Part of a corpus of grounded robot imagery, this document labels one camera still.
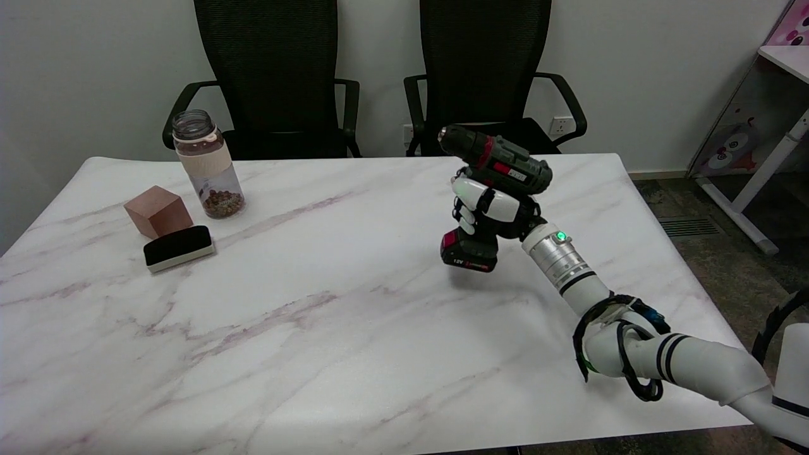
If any black white board eraser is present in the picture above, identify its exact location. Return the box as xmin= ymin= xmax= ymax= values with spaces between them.
xmin=143 ymin=225 xmax=216 ymax=274

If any brown wooden cube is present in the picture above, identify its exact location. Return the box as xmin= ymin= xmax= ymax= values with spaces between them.
xmin=124 ymin=185 xmax=195 ymax=240

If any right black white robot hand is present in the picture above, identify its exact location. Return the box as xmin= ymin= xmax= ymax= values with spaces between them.
xmin=450 ymin=175 xmax=545 ymax=241

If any cartoon printed partition panel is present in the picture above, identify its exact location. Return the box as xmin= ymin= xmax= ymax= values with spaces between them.
xmin=688 ymin=0 xmax=809 ymax=179

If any clear bottle with nuts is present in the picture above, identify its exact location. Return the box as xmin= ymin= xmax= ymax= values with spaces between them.
xmin=172 ymin=109 xmax=246 ymax=220

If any black mesh office chair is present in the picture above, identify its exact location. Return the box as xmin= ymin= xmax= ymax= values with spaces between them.
xmin=404 ymin=0 xmax=588 ymax=157
xmin=162 ymin=0 xmax=363 ymax=161

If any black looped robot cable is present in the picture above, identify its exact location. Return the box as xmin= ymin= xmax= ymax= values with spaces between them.
xmin=572 ymin=293 xmax=672 ymax=403

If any green red power screwdriver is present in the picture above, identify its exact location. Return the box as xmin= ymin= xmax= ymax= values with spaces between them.
xmin=438 ymin=124 xmax=554 ymax=273

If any dark floor vent grille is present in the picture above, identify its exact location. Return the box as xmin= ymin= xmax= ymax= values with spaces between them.
xmin=657 ymin=217 xmax=722 ymax=238

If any white desk with leg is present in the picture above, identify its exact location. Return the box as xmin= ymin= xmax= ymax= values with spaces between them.
xmin=695 ymin=44 xmax=809 ymax=257

